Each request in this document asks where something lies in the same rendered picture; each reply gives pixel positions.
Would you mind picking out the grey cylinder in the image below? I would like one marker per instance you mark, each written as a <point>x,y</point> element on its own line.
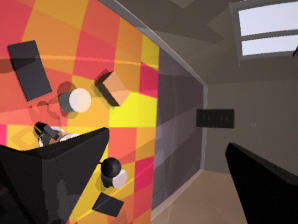
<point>77,100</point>
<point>118,181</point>

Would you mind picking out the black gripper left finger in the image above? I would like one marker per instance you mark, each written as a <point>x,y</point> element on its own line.
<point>48,181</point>

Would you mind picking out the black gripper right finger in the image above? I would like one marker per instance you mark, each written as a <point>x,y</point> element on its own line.
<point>269,194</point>

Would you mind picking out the brown cardboard box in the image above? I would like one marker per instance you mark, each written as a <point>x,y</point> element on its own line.
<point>113,89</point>

